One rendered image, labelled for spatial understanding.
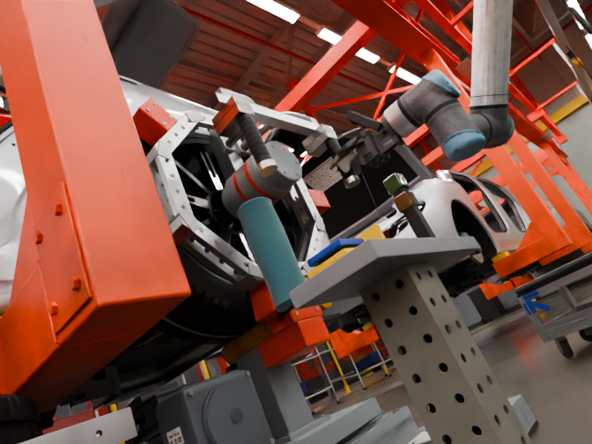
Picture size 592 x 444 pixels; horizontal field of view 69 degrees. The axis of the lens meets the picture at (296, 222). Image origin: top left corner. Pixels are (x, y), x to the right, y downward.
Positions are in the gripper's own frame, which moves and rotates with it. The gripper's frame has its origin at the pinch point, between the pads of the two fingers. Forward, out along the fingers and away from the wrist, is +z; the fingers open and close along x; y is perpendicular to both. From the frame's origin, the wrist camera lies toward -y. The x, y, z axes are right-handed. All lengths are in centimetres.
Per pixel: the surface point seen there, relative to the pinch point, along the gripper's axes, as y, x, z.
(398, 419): 68, 4, 21
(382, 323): 48, -37, -12
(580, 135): -260, 1281, -50
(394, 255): 41, -46, -24
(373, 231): 35, -41, -21
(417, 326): 50, -37, -18
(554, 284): 54, 102, -12
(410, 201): 25.0, -11.1, -17.8
